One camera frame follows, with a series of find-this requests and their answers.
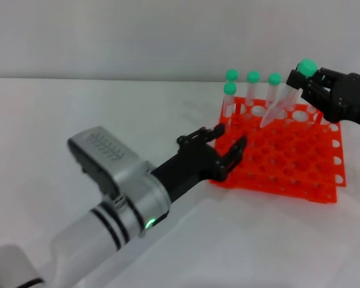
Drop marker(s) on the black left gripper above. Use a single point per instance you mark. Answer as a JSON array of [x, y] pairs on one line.
[[195, 162]]

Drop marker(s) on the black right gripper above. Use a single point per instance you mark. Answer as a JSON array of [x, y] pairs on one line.
[[351, 96]]

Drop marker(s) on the clear test tube green cap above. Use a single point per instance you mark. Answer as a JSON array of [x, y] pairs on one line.
[[306, 67], [232, 74], [253, 76], [230, 88], [274, 79]]

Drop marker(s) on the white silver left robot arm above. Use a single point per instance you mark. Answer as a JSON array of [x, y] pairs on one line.
[[84, 237]]

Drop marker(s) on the orange plastic test tube rack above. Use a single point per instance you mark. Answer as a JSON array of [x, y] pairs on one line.
[[288, 162]]

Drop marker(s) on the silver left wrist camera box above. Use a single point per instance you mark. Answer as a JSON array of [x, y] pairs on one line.
[[108, 156]]

